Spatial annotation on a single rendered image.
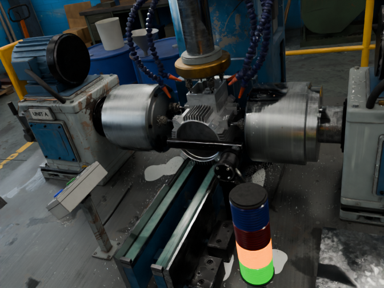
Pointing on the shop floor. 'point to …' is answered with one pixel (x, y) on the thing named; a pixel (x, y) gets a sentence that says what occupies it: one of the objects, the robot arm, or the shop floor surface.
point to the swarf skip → (331, 22)
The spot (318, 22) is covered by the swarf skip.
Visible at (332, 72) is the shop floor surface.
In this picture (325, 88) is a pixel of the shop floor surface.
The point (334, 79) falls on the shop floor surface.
